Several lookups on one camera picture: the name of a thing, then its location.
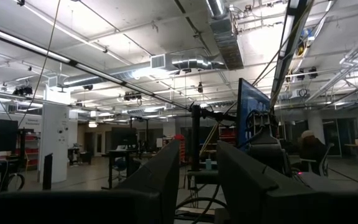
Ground grey office chair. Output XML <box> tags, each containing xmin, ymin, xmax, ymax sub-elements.
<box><xmin>300</xmin><ymin>142</ymin><xmax>335</xmax><ymax>177</ymax></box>

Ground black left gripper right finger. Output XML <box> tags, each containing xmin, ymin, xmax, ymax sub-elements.
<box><xmin>216</xmin><ymin>141</ymin><xmax>358</xmax><ymax>224</ymax></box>

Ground rectangular metal ventilation duct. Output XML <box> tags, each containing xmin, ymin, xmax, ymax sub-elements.
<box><xmin>205</xmin><ymin>0</ymin><xmax>245</xmax><ymax>71</ymax></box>

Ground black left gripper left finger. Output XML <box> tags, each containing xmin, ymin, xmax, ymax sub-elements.
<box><xmin>0</xmin><ymin>139</ymin><xmax>180</xmax><ymax>224</ymax></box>

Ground black monitor stand pole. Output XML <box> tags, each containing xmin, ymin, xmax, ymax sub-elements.
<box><xmin>188</xmin><ymin>105</ymin><xmax>237</xmax><ymax>172</ymax></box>

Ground blue-lit computer monitor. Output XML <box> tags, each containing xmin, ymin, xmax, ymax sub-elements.
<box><xmin>236</xmin><ymin>77</ymin><xmax>272</xmax><ymax>150</ymax></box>

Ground long light bar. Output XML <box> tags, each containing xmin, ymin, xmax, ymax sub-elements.
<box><xmin>0</xmin><ymin>23</ymin><xmax>189</xmax><ymax>110</ymax></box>
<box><xmin>270</xmin><ymin>0</ymin><xmax>315</xmax><ymax>108</ymax></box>

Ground red storage shelving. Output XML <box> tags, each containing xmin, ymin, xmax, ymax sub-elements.
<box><xmin>174</xmin><ymin>134</ymin><xmax>186</xmax><ymax>164</ymax></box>

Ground person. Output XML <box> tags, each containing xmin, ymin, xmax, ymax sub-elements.
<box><xmin>298</xmin><ymin>129</ymin><xmax>328</xmax><ymax>174</ymax></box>

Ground thin hanging cable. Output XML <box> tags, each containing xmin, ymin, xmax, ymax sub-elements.
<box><xmin>17</xmin><ymin>0</ymin><xmax>62</xmax><ymax>128</ymax></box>

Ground black standing desk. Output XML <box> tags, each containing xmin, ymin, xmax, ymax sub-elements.
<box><xmin>101</xmin><ymin>127</ymin><xmax>139</xmax><ymax>190</ymax></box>

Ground black upright panel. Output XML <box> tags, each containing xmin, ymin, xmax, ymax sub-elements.
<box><xmin>42</xmin><ymin>152</ymin><xmax>54</xmax><ymax>190</ymax></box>

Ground white pillar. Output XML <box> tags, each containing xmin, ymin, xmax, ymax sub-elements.
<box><xmin>38</xmin><ymin>85</ymin><xmax>71</xmax><ymax>184</ymax></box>

